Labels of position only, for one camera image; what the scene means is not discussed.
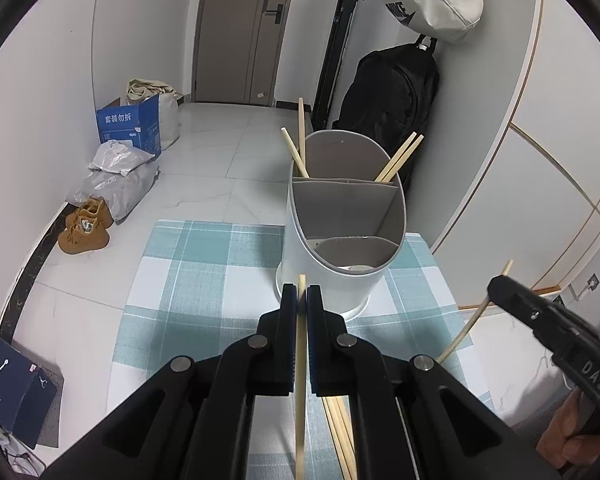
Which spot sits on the white wardrobe with gold trim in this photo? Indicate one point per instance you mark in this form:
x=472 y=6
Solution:
x=555 y=160

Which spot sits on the blue cardboard box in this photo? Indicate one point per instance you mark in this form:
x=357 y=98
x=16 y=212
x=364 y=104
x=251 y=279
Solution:
x=125 y=125

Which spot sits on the grey door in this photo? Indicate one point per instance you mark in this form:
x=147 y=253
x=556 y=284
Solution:
x=230 y=35

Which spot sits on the beige tote bag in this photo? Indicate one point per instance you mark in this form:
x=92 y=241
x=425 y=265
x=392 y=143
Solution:
x=169 y=120

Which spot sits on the small white plastic parcel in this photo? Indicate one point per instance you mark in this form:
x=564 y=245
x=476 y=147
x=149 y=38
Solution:
x=120 y=157

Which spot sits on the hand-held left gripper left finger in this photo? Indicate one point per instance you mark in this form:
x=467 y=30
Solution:
x=291 y=310

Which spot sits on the brown suede shoe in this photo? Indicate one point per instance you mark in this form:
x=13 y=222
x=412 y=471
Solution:
x=82 y=240
x=95 y=212

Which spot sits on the wall power outlet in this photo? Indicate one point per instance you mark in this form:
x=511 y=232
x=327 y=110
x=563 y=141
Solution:
x=593 y=282

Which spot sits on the black backpack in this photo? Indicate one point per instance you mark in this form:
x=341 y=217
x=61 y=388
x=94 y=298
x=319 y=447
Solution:
x=380 y=90

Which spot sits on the white oval utensil holder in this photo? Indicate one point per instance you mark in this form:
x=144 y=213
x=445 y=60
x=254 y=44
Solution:
x=305 y=260

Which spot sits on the white hanging bag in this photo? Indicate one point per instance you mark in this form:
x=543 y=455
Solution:
x=440 y=0

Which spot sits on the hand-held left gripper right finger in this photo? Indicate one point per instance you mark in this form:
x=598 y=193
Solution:
x=312 y=310

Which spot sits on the person's right hand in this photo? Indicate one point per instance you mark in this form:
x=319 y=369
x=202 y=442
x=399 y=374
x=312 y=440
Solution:
x=562 y=435

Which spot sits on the teal checkered tablecloth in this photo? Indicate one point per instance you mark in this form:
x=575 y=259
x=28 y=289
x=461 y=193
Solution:
x=190 y=285

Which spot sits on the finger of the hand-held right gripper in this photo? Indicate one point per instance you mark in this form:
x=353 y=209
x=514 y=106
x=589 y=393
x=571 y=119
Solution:
x=520 y=305

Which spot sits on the black metal rack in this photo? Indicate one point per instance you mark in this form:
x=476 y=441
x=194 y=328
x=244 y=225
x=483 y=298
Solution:
x=332 y=60

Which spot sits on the navy shoe box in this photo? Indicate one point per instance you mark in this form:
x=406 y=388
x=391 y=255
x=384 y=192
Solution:
x=5 y=380

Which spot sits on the large grey plastic parcel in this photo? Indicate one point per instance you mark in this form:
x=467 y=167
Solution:
x=125 y=192

